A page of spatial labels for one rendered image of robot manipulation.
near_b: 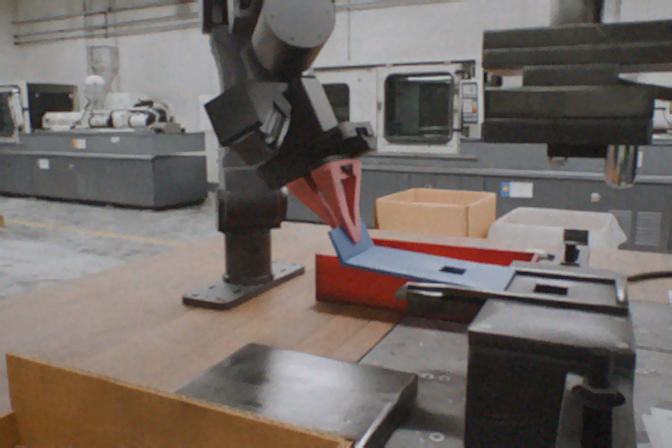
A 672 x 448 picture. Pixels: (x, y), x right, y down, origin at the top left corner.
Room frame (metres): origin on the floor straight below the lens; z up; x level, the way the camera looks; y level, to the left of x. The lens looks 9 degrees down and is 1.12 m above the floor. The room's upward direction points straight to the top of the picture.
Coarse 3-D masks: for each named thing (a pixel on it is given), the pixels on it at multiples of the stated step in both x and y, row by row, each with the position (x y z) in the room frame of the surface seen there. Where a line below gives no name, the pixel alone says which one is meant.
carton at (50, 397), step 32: (32, 384) 0.33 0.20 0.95; (64, 384) 0.32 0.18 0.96; (96, 384) 0.31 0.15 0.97; (128, 384) 0.30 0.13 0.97; (0, 416) 0.33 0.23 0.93; (32, 416) 0.33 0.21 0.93; (64, 416) 0.32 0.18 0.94; (96, 416) 0.31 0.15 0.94; (128, 416) 0.30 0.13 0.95; (160, 416) 0.29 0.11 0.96; (192, 416) 0.28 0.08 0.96; (224, 416) 0.27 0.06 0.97; (256, 416) 0.27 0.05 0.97
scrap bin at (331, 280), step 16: (384, 240) 0.75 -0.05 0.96; (400, 240) 0.74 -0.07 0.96; (320, 256) 0.66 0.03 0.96; (336, 256) 0.65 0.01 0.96; (448, 256) 0.71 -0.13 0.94; (464, 256) 0.71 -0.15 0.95; (480, 256) 0.70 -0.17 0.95; (496, 256) 0.69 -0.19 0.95; (512, 256) 0.68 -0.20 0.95; (528, 256) 0.67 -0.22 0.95; (320, 272) 0.66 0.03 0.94; (336, 272) 0.65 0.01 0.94; (352, 272) 0.65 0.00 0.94; (368, 272) 0.64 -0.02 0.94; (320, 288) 0.66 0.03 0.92; (336, 288) 0.65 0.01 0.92; (352, 288) 0.65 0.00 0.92; (368, 288) 0.64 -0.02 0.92; (384, 288) 0.63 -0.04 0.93; (352, 304) 0.65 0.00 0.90; (368, 304) 0.64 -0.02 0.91; (384, 304) 0.63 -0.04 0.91; (400, 304) 0.62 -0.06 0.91; (464, 320) 0.59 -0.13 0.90
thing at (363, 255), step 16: (336, 240) 0.48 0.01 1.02; (368, 240) 0.53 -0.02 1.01; (352, 256) 0.49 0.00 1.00; (368, 256) 0.50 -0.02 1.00; (384, 256) 0.50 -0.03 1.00; (400, 256) 0.50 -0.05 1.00; (416, 256) 0.51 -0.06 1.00; (432, 256) 0.51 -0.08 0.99; (384, 272) 0.46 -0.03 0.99; (400, 272) 0.45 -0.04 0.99; (416, 272) 0.45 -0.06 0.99; (432, 272) 0.46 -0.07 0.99; (464, 272) 0.47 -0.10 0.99; (480, 272) 0.47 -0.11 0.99; (496, 272) 0.47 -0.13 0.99; (512, 272) 0.47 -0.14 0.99; (496, 288) 0.42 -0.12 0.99
